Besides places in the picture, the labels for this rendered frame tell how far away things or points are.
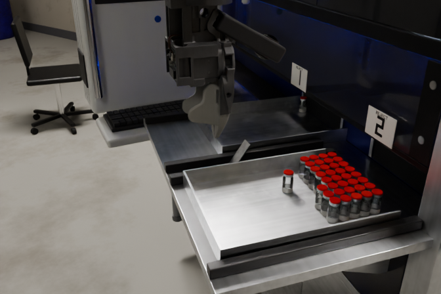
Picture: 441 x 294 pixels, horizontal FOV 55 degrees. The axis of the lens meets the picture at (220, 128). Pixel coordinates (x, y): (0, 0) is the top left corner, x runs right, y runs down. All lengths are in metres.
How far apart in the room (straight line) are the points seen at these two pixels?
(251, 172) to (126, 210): 1.53
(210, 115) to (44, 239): 1.80
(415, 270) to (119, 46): 1.08
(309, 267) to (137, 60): 1.00
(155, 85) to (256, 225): 0.87
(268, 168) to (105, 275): 1.24
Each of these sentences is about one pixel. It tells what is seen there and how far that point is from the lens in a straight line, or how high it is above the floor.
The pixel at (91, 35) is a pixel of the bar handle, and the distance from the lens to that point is 1.38.
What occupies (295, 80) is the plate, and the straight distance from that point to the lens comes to 1.17.
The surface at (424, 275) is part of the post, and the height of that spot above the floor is 0.80.
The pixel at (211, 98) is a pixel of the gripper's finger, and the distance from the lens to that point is 0.59.
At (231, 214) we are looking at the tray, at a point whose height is 0.88.
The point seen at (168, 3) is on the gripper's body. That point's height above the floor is 1.28.
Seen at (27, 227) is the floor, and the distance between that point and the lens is 2.44.
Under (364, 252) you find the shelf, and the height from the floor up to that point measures 0.88.
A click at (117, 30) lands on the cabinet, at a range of 1.46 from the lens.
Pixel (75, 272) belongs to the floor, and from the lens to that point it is 2.09.
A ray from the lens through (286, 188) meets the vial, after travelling 0.88.
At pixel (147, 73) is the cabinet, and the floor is 0.93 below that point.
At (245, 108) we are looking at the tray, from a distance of 1.26.
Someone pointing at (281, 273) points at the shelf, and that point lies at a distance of 0.71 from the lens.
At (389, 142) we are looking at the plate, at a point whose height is 1.00.
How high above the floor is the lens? 1.36
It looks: 24 degrees down
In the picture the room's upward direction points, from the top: straight up
